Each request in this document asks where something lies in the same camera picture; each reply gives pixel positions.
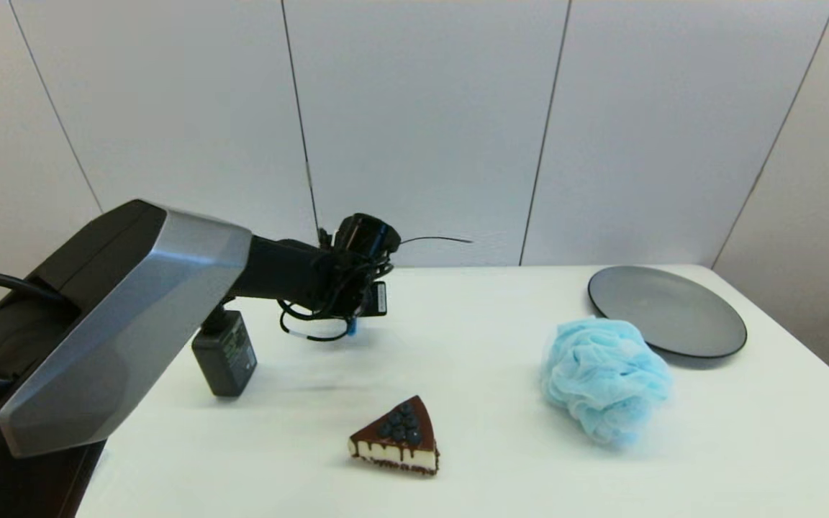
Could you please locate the dark grey round plate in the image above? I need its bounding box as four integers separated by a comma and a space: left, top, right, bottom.
587, 265, 748, 360

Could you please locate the light blue mesh bath loofah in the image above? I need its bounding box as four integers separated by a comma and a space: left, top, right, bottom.
540, 317, 673, 448

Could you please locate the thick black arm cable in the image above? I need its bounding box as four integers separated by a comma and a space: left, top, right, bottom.
0, 271, 63, 304

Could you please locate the thin black looping cable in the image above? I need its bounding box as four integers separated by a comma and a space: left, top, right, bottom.
278, 299, 352, 342

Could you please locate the thin black cable tail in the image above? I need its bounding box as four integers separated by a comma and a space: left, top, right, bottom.
399, 235, 474, 247

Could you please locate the chocolate blueberry cake slice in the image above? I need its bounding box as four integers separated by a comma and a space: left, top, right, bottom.
348, 395, 440, 476

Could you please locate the dark grey pump bottle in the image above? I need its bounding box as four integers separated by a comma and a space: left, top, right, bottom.
192, 306, 258, 398

